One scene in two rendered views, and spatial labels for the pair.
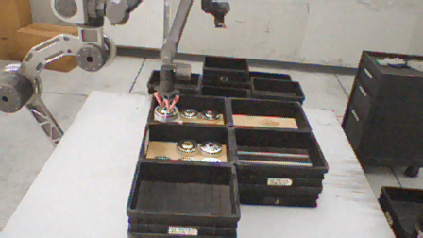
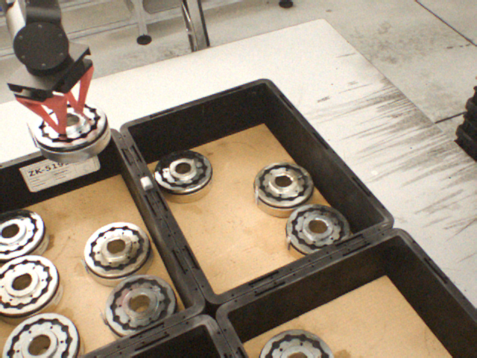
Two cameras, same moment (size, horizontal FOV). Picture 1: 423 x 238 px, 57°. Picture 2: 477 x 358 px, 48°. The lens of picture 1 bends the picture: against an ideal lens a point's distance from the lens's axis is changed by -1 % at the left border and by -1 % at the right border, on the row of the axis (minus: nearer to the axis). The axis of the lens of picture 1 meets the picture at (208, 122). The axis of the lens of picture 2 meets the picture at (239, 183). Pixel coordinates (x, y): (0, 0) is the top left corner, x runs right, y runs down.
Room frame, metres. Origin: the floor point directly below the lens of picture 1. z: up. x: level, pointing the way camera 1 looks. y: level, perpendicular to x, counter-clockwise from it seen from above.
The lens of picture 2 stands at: (1.50, -0.44, 1.54)
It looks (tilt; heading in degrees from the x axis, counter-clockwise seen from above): 48 degrees down; 69
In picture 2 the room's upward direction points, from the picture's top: 2 degrees counter-clockwise
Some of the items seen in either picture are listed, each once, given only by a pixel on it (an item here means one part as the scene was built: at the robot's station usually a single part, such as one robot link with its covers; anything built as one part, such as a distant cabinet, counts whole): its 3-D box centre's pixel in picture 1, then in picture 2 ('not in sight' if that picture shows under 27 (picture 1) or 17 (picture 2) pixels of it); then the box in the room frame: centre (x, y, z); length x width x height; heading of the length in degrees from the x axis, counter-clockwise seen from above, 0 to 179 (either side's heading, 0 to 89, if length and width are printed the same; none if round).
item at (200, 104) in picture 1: (189, 119); (245, 195); (1.73, 0.10, 0.87); 0.40 x 0.30 x 0.11; 93
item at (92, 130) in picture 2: (166, 110); (70, 124); (1.49, 0.19, 1.04); 0.10 x 0.10 x 0.01
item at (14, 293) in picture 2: not in sight; (21, 283); (1.36, 0.08, 0.86); 0.05 x 0.05 x 0.01
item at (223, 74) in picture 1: (223, 86); not in sight; (3.18, -0.11, 0.37); 0.40 x 0.30 x 0.45; 91
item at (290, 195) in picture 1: (271, 176); not in sight; (1.45, -0.32, 0.76); 0.40 x 0.30 x 0.12; 93
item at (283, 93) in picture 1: (272, 111); not in sight; (2.79, -0.51, 0.37); 0.40 x 0.30 x 0.45; 91
